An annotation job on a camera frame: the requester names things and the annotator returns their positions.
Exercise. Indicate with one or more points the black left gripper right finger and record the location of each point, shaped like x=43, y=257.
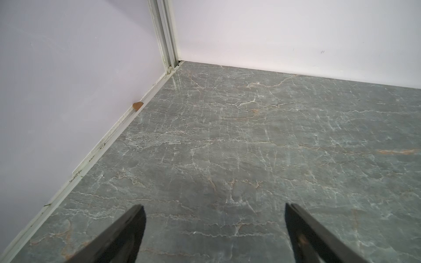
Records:
x=312, y=242

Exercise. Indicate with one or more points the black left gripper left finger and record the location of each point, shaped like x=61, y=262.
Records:
x=119, y=243

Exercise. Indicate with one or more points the small brown disc at wall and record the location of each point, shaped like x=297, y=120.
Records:
x=137, y=106

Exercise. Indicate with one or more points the aluminium frame profiles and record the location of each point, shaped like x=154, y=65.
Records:
x=70, y=73

